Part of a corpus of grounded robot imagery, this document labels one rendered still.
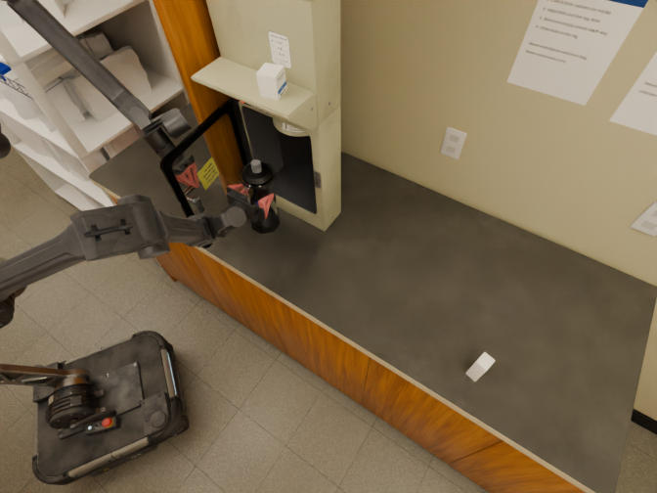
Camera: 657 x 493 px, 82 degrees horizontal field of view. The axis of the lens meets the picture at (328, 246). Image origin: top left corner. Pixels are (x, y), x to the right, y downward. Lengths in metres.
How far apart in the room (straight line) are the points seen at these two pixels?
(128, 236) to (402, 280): 0.88
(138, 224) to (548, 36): 1.04
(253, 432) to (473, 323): 1.28
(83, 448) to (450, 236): 1.78
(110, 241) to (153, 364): 1.47
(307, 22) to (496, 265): 0.95
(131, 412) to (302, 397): 0.80
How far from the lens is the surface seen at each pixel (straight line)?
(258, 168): 1.14
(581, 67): 1.23
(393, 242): 1.38
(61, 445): 2.20
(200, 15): 1.20
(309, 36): 0.95
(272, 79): 0.96
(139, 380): 2.09
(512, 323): 1.33
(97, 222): 0.69
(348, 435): 2.08
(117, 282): 2.75
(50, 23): 1.27
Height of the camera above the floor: 2.06
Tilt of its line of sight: 55 degrees down
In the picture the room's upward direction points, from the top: 3 degrees counter-clockwise
